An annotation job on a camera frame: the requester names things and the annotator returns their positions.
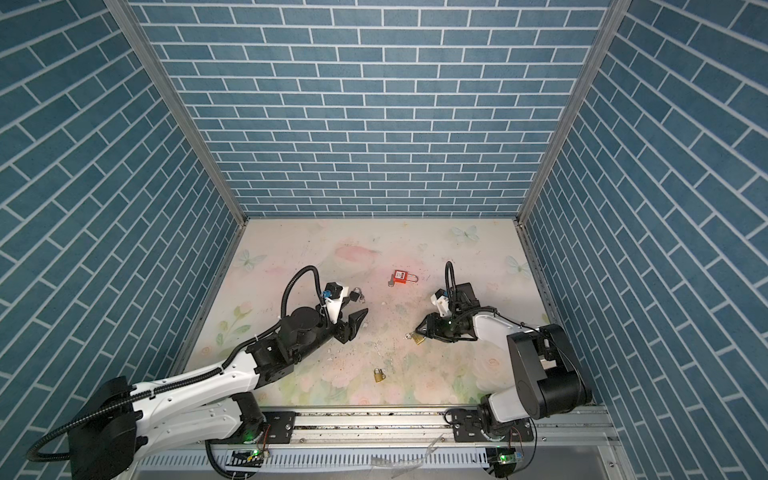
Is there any large brass padlock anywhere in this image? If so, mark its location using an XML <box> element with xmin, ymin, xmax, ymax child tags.
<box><xmin>407</xmin><ymin>332</ymin><xmax>425</xmax><ymax>345</ymax></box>

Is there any black padlock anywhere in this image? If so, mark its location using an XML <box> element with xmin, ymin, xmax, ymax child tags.
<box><xmin>350</xmin><ymin>287</ymin><xmax>365</xmax><ymax>303</ymax></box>

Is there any red padlock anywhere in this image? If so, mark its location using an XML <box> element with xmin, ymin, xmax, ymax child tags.
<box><xmin>388</xmin><ymin>270</ymin><xmax>419</xmax><ymax>287</ymax></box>

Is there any small brass padlock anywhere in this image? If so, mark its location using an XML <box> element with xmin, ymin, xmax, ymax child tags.
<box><xmin>373</xmin><ymin>368</ymin><xmax>386</xmax><ymax>383</ymax></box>

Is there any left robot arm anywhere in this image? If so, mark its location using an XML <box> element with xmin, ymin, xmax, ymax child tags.
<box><xmin>25</xmin><ymin>265</ymin><xmax>368</xmax><ymax>479</ymax></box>

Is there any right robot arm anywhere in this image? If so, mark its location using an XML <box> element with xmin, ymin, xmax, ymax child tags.
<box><xmin>412</xmin><ymin>261</ymin><xmax>593</xmax><ymax>438</ymax></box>

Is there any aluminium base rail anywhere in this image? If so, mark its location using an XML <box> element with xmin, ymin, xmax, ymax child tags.
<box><xmin>126</xmin><ymin>406</ymin><xmax>635</xmax><ymax>479</ymax></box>

